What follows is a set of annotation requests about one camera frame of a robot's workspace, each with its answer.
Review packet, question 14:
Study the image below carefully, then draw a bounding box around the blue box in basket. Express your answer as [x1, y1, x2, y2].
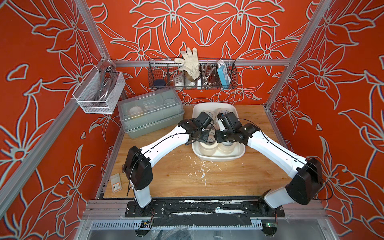
[217, 60, 231, 89]

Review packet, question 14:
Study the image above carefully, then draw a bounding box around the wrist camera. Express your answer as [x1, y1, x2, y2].
[217, 112, 242, 132]
[196, 112, 213, 129]

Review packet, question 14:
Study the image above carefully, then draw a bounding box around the beige tape roll five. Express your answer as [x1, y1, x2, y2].
[203, 110, 215, 120]

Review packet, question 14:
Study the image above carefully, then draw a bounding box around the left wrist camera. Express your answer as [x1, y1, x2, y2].
[196, 112, 213, 129]

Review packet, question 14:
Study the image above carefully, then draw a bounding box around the white power strip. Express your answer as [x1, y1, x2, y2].
[173, 74, 185, 88]

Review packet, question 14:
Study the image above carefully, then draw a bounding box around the grey lidded storage box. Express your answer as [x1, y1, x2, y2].
[118, 90, 185, 139]

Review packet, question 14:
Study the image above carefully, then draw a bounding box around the beige tape roll six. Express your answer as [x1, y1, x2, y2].
[216, 108, 230, 116]

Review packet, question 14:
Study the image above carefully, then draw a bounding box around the beige tape roll one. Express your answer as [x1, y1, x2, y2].
[199, 142, 218, 157]

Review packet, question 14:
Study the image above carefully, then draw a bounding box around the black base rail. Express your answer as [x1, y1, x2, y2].
[125, 196, 285, 228]

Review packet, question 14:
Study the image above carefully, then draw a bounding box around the small label card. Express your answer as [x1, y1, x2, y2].
[110, 173, 123, 193]

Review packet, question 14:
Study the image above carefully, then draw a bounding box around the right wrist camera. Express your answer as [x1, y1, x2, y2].
[217, 112, 242, 132]

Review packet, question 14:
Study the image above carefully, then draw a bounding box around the dark blue round lid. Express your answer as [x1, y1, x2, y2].
[153, 79, 166, 89]

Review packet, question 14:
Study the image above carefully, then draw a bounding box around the white plastic tray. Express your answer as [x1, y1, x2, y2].
[191, 102, 246, 162]

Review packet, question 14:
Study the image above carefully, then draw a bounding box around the white work glove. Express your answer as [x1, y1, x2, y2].
[174, 48, 201, 82]

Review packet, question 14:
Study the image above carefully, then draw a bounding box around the white wire basket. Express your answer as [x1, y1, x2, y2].
[73, 67, 125, 114]

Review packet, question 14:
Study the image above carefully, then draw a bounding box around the beige tape roll two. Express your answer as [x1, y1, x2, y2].
[218, 142, 237, 155]

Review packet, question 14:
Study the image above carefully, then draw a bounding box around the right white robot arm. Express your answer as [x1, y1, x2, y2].
[216, 122, 324, 209]

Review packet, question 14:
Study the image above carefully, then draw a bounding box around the black wire basket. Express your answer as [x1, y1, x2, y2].
[148, 58, 239, 90]

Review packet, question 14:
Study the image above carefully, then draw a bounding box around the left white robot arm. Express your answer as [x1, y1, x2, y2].
[122, 117, 213, 209]

